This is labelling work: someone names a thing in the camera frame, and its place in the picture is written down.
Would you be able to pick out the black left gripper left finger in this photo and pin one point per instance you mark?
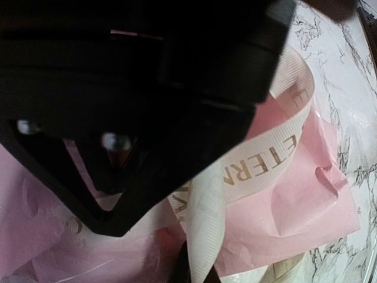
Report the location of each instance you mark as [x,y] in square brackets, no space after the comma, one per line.
[181,269]

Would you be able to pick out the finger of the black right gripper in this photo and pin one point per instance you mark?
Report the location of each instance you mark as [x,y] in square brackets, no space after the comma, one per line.
[173,144]

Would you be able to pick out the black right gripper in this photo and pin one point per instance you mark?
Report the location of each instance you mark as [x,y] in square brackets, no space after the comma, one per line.
[76,62]

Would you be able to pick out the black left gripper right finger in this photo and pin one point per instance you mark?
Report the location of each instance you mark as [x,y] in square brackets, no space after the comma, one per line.
[212,277]

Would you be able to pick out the cream ribbon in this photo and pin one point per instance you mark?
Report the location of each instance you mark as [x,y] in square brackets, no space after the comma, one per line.
[253,165]

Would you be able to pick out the pink wrapping paper sheet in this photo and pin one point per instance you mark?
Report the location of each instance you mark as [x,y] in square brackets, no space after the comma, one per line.
[309,205]

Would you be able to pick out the aluminium front rail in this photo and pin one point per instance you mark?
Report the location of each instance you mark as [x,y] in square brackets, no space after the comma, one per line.
[369,26]

